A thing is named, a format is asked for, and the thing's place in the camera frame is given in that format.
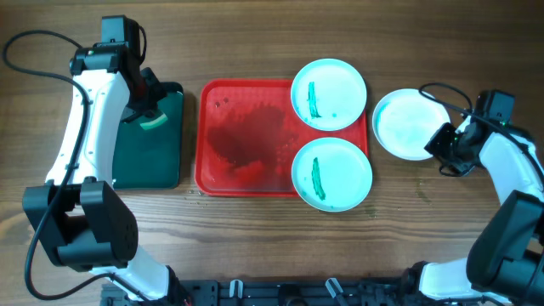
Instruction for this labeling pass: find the green sponge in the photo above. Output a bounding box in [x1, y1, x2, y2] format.
[139, 112, 168, 130]

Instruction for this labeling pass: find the white plate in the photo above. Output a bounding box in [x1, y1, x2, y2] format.
[371, 88, 451, 161]

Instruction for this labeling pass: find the light blue plate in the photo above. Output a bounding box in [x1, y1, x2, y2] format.
[291, 137, 373, 213]
[291, 59, 367, 132]

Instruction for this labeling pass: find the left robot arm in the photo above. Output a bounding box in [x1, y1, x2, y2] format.
[22, 15, 193, 305]

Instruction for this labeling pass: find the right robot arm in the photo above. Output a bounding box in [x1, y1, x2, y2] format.
[396, 89, 543, 305]

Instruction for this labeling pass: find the black tray with green water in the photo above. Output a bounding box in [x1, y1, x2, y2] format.
[112, 82, 184, 190]

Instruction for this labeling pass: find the red plastic tray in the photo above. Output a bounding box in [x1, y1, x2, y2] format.
[194, 78, 369, 198]

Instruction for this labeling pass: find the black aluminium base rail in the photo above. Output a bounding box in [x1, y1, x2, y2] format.
[99, 276, 480, 306]

